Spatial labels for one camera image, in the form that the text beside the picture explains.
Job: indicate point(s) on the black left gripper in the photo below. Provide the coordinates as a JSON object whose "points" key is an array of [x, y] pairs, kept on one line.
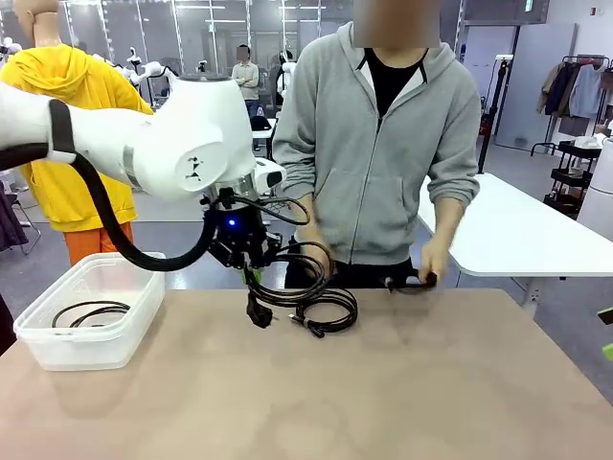
{"points": [[239, 225]]}

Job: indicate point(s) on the pale blue hanging shirt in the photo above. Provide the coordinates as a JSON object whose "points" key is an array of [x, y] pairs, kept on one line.
{"points": [[586, 91]]}

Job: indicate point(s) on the black trolley cart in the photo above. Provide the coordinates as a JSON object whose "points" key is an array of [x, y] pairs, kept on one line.
{"points": [[572, 177]]}

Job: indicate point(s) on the beige mannequin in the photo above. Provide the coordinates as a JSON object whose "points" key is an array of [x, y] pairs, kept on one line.
{"points": [[40, 24]]}

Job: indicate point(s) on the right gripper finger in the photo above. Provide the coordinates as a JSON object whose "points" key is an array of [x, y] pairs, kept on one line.
{"points": [[607, 316], [608, 352]]}

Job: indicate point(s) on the beige hanging coat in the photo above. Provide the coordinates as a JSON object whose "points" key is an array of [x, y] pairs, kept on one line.
{"points": [[548, 88]]}

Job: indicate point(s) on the background person arms crossed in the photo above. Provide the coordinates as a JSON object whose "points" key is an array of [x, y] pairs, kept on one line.
{"points": [[245, 79]]}

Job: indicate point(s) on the yellow hoodie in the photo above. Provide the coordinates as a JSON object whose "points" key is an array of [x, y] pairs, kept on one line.
{"points": [[62, 72]]}

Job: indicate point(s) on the black stand pole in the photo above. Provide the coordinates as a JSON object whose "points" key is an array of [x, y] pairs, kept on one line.
{"points": [[493, 105]]}

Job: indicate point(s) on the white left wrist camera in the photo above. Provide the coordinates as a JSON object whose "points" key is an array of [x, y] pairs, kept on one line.
{"points": [[270, 175]]}

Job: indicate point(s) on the orange shorts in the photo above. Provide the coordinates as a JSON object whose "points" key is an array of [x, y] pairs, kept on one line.
{"points": [[86, 246]]}

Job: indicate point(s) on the person's left forearm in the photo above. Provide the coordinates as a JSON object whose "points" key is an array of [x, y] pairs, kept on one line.
{"points": [[447, 220]]}

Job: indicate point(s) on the white rounded machine housing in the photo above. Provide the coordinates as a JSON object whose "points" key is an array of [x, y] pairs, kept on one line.
{"points": [[598, 191]]}

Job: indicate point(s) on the person's left hand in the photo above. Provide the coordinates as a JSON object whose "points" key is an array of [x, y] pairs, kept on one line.
{"points": [[436, 263]]}

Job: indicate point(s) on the grey partition panel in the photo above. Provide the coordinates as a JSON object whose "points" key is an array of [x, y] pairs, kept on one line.
{"points": [[531, 86]]}

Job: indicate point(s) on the person in grey hoodie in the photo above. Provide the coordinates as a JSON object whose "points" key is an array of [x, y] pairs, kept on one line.
{"points": [[359, 167]]}

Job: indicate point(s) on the clear plastic storage container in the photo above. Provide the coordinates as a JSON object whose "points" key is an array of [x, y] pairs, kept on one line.
{"points": [[96, 350]]}

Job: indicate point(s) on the white table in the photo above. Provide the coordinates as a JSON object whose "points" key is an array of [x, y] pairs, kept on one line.
{"points": [[503, 220]]}

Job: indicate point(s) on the person's right forearm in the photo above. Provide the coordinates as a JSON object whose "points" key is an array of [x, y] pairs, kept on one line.
{"points": [[310, 208]]}

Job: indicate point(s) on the dark hanging jacket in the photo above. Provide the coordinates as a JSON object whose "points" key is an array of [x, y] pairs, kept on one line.
{"points": [[562, 91]]}

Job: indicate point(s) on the person's right hand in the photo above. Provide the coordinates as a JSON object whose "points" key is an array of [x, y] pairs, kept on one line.
{"points": [[306, 237]]}

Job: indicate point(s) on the black clothes rack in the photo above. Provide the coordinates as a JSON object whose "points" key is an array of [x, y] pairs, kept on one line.
{"points": [[586, 58]]}

